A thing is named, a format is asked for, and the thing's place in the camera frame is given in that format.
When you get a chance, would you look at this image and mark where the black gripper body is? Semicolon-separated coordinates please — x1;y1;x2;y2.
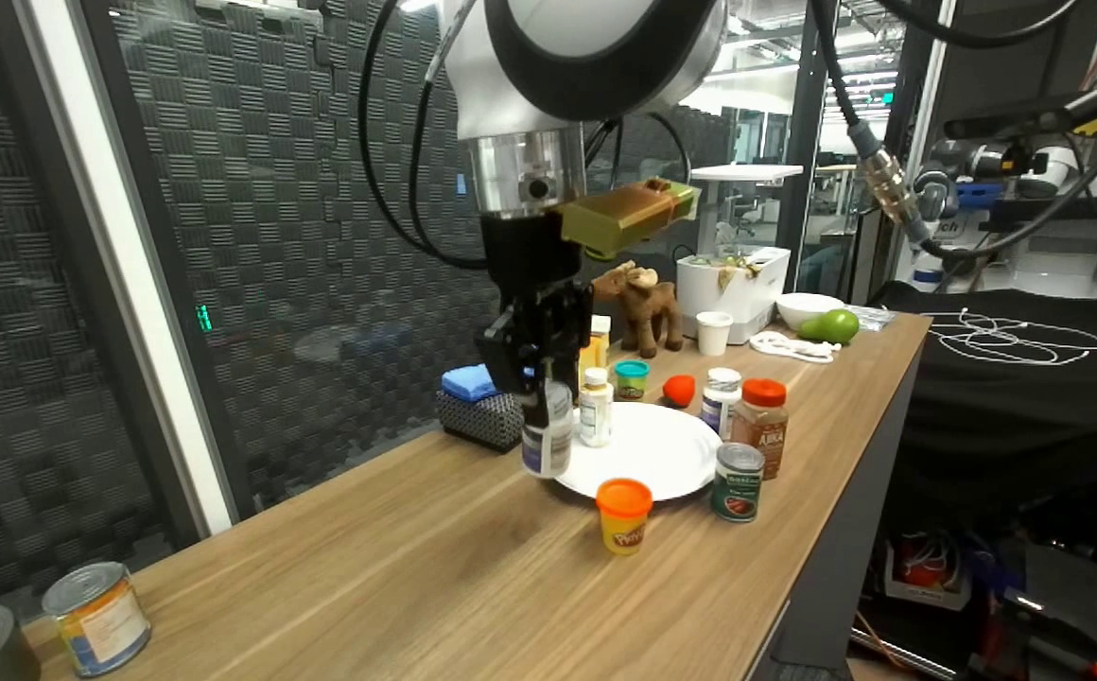
477;212;593;393

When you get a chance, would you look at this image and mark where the small cream pill bottle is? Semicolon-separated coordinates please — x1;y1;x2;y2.
574;367;614;447

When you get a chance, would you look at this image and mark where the white blue-label pill bottle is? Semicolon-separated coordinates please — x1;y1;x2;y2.
523;382;574;479

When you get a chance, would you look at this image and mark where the orange-lid play-doh tub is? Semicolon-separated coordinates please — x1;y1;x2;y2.
593;475;656;552

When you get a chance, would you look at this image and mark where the green-label food can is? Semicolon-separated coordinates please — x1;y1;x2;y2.
707;442;765;519

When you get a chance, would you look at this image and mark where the red-lid spice jar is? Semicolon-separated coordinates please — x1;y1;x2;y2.
728;379;787;475

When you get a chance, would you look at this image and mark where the white supplement bottle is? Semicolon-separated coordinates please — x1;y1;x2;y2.
701;367;741;432

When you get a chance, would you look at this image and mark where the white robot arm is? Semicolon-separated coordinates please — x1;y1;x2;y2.
440;0;728;429

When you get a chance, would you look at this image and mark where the yellow open cardboard box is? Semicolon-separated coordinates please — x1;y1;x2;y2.
579;313;614;374

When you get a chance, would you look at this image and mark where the blue folded cloth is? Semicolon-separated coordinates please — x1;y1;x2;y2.
440;363;494;405

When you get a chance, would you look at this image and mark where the teal-lid play-doh tub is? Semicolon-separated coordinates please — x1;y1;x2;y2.
614;358;652;402

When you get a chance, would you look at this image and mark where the brown plush moose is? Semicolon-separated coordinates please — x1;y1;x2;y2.
589;260;681;358

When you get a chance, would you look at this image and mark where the white paper plate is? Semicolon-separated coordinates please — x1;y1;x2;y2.
561;402;717;503

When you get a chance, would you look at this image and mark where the red toy strawberry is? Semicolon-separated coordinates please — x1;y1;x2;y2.
662;374;695;407

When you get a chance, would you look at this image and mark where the white paper cup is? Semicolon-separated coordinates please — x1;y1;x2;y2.
695;310;735;357

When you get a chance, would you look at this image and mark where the white bowl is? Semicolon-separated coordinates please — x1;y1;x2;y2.
774;292;842;334

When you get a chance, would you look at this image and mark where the green apple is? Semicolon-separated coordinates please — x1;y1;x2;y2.
799;310;860;343

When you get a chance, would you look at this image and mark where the tin can orange label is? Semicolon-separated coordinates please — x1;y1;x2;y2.
40;558;151;677

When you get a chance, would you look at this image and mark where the yellow-green wrist camera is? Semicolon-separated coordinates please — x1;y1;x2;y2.
561;176;701;256

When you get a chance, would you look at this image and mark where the white coiled cable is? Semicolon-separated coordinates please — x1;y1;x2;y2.
928;301;1097;369

